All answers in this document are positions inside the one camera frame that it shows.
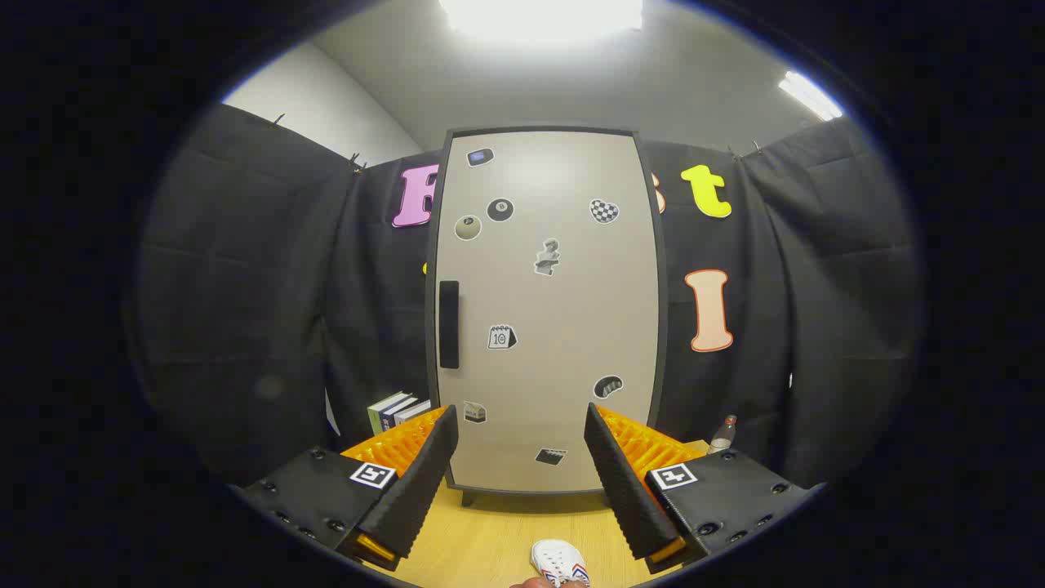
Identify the white canvas shoe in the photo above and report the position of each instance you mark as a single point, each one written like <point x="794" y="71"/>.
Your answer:
<point x="555" y="559"/>

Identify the clear bottle with red cap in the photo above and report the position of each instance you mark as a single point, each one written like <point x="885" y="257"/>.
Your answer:
<point x="722" y="441"/>

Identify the narrow ceiling light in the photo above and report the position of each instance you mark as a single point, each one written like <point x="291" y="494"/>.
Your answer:
<point x="808" y="94"/>

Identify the dark grey shoe cabinet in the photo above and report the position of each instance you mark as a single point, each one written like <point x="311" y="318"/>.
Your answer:
<point x="663" y="343"/>

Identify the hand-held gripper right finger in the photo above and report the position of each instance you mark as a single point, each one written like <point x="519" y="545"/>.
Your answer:
<point x="629" y="490"/>

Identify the white book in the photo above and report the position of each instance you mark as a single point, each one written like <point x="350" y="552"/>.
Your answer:
<point x="408" y="415"/>

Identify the large ceiling light panel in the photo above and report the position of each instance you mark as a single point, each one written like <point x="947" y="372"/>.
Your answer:
<point x="539" y="16"/>

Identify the green book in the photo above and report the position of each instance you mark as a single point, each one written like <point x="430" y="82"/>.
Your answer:
<point x="377" y="415"/>

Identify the black backdrop cloth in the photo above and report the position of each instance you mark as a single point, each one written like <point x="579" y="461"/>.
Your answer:
<point x="245" y="286"/>

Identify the beige shoe cabinet door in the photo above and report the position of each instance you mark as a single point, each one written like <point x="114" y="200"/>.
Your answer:
<point x="563" y="327"/>

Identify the dark blue book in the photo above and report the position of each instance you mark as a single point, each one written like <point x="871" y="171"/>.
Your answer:
<point x="390" y="412"/>

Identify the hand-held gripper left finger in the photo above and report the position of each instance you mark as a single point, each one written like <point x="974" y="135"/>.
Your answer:
<point x="416" y="490"/>

